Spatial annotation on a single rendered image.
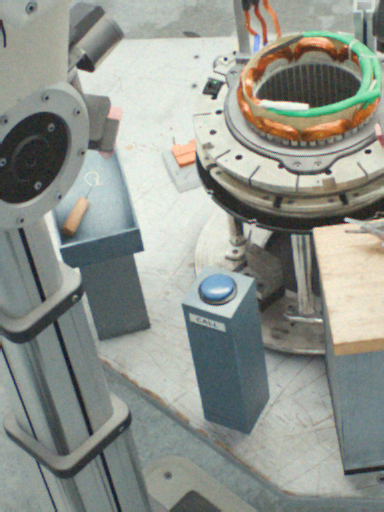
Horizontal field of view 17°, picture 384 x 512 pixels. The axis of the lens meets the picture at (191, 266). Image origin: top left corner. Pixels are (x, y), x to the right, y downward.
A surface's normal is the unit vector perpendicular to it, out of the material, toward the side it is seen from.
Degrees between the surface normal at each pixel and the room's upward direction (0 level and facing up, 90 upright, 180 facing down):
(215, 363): 90
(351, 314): 0
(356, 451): 90
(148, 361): 0
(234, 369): 90
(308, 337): 0
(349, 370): 90
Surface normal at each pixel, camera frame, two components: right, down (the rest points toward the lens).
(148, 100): -0.12, -0.67
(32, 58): 0.72, 0.65
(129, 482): 0.72, 0.45
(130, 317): 0.22, 0.70
